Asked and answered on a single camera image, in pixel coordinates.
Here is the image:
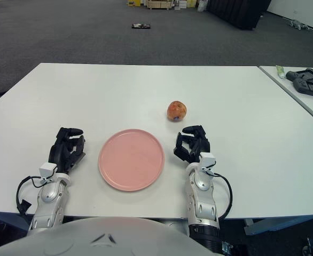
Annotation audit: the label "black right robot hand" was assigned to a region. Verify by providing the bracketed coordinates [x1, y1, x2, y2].
[173, 124, 211, 164]

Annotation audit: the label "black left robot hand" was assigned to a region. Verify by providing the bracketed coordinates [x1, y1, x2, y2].
[48, 127, 87, 175]

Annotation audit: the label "red yellow apple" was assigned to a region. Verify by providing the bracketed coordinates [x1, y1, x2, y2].
[167, 100, 187, 123]

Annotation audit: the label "pink round plate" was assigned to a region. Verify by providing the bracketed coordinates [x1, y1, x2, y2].
[98, 129, 166, 193]

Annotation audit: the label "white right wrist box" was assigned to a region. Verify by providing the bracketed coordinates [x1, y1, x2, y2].
[199, 152, 216, 171]

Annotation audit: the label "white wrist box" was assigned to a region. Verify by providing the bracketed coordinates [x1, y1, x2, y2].
[38, 162, 57, 182]
[199, 152, 216, 171]

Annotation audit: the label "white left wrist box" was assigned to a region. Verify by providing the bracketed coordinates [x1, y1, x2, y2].
[38, 162, 57, 182]

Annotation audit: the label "grey robot torso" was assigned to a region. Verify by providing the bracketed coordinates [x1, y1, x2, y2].
[0, 216, 218, 256]

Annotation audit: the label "black handheld controller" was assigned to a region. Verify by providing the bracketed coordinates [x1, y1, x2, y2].
[286, 68, 313, 83]
[292, 78, 313, 100]

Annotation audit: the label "black curtain partition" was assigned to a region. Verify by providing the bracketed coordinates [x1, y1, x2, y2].
[206, 0, 261, 30]

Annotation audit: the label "stacked white boxes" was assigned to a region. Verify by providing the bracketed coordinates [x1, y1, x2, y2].
[176, 0, 199, 9]

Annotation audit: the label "wooden crate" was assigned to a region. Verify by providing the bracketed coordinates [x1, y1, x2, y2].
[147, 0, 174, 10]

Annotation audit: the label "grey quadruped robot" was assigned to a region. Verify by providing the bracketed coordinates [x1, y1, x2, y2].
[287, 19, 311, 30]

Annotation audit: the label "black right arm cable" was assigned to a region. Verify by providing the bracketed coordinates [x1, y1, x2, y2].
[212, 172, 233, 221]

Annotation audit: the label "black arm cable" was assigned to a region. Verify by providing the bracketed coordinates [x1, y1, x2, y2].
[212, 172, 233, 221]
[15, 175, 44, 214]

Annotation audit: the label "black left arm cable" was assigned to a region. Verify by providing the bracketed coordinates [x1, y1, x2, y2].
[15, 175, 44, 214]

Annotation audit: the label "blue grey table frame bar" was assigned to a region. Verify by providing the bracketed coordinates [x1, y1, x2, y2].
[243, 214, 313, 236]

